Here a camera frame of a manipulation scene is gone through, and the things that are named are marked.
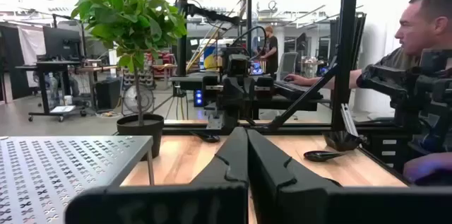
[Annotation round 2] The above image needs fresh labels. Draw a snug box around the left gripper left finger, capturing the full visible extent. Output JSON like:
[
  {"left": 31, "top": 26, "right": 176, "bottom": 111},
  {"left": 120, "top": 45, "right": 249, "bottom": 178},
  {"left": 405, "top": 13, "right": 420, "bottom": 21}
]
[{"left": 65, "top": 126, "right": 249, "bottom": 224}]

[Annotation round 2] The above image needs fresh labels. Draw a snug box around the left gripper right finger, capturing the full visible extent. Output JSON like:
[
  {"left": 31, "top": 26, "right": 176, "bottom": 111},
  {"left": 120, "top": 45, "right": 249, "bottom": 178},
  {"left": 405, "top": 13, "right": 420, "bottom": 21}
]
[{"left": 248, "top": 129, "right": 452, "bottom": 224}]

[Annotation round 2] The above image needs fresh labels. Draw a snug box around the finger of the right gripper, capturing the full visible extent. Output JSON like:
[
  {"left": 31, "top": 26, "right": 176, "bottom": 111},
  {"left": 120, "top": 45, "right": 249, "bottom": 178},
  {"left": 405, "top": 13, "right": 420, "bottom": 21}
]
[
  {"left": 233, "top": 78, "right": 245, "bottom": 112},
  {"left": 223, "top": 78, "right": 234, "bottom": 112}
]

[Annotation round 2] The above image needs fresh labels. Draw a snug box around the black teardrop mini plate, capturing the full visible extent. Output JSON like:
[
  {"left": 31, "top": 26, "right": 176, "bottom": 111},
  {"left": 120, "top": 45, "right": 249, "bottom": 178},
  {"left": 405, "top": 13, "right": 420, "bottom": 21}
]
[{"left": 303, "top": 150, "right": 349, "bottom": 163}]

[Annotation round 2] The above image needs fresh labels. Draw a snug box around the black wavy square bowl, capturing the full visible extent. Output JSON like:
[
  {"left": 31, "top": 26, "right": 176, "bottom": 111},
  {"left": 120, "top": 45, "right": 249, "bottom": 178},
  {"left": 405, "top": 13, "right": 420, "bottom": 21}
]
[{"left": 322, "top": 129, "right": 367, "bottom": 153}]

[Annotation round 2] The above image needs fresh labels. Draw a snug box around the blue-lit computer case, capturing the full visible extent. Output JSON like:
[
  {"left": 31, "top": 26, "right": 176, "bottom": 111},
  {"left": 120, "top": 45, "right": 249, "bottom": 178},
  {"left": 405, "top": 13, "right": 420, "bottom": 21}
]
[{"left": 193, "top": 88, "right": 206, "bottom": 108}]

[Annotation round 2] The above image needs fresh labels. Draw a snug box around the backlit computer keyboard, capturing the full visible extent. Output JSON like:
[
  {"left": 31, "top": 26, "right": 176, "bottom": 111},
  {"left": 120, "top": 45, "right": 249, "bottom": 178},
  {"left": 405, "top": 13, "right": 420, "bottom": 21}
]
[{"left": 274, "top": 80, "right": 323, "bottom": 100}]

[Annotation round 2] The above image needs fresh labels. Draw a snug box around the grey office chair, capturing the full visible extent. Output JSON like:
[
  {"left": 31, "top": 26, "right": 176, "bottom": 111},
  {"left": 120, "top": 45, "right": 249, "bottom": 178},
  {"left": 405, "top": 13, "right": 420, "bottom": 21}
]
[{"left": 277, "top": 52, "right": 299, "bottom": 82}]

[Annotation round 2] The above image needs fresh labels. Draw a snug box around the person's hand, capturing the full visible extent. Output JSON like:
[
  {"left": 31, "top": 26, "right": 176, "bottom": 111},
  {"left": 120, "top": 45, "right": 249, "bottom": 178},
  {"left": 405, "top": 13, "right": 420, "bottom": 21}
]
[{"left": 284, "top": 73, "right": 316, "bottom": 88}]

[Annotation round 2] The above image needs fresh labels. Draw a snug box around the person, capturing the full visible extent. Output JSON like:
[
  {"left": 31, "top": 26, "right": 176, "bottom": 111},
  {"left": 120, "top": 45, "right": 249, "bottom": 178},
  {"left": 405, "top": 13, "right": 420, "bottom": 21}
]
[
  {"left": 314, "top": 0, "right": 452, "bottom": 187},
  {"left": 259, "top": 25, "right": 280, "bottom": 76}
]

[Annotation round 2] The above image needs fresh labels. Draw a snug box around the blue yellow banner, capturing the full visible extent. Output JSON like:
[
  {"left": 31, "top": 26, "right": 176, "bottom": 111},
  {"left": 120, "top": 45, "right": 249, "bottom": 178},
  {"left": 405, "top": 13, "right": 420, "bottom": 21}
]
[{"left": 203, "top": 45, "right": 222, "bottom": 71}]

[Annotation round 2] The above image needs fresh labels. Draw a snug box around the grey equipment table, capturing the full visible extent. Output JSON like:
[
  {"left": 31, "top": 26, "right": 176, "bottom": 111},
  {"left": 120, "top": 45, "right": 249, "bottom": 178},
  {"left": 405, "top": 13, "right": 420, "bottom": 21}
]
[{"left": 168, "top": 71, "right": 222, "bottom": 93}]

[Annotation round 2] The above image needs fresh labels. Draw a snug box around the grey floor fan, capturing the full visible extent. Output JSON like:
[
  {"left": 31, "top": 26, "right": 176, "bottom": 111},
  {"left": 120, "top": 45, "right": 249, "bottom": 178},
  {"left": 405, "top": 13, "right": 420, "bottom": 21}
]
[{"left": 121, "top": 83, "right": 155, "bottom": 115}]

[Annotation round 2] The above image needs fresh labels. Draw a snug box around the silver aluminium strut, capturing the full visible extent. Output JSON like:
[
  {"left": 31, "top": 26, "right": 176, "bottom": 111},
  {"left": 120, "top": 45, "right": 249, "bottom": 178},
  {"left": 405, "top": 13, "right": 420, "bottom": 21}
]
[{"left": 340, "top": 102, "right": 358, "bottom": 137}]

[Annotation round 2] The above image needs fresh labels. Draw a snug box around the black drawer cabinet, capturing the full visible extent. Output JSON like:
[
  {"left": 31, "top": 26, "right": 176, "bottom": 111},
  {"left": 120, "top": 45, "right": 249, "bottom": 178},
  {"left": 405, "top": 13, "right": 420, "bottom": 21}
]
[{"left": 367, "top": 134, "right": 407, "bottom": 174}]

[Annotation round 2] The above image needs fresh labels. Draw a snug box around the green potted plant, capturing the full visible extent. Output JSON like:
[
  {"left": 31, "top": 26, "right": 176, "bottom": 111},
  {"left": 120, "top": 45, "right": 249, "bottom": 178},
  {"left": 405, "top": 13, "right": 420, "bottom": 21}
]
[{"left": 70, "top": 0, "right": 188, "bottom": 161}]

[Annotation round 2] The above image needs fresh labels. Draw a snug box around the black speaker box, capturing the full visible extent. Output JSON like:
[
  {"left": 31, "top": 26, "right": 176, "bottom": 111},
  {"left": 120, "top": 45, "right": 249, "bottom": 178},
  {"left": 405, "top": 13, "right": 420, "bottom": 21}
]
[{"left": 95, "top": 77, "right": 121, "bottom": 111}]

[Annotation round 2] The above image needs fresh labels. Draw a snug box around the grey perforated metal shelf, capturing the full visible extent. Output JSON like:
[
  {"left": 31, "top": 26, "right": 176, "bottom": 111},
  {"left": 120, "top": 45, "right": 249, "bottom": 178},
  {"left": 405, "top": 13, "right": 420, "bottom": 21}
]
[{"left": 0, "top": 134, "right": 155, "bottom": 224}]

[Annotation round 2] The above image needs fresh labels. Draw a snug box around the black computer monitor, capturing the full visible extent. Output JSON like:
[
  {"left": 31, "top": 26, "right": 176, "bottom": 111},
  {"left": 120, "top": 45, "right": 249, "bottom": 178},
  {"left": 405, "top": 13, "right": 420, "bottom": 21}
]
[{"left": 42, "top": 25, "right": 83, "bottom": 61}]

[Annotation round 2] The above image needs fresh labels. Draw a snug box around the black rolling desk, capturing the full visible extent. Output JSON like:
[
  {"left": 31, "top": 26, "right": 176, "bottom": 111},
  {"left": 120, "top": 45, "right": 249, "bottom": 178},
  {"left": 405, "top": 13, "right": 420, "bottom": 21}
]
[{"left": 16, "top": 60, "right": 88, "bottom": 122}]

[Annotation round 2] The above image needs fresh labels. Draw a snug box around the white cloth sheet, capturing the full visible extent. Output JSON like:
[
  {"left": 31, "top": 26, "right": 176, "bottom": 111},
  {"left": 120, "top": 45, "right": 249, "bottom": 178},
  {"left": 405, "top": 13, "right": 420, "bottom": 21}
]
[{"left": 17, "top": 25, "right": 47, "bottom": 88}]

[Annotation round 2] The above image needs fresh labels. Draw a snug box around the grey metal bracket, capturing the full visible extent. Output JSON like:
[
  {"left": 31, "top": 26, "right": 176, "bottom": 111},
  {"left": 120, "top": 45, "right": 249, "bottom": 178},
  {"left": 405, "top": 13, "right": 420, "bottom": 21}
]
[{"left": 207, "top": 110, "right": 225, "bottom": 131}]

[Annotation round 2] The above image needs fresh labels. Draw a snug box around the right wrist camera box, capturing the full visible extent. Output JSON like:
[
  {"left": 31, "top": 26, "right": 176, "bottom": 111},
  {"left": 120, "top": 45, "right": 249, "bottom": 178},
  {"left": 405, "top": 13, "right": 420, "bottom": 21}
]
[{"left": 225, "top": 52, "right": 251, "bottom": 77}]

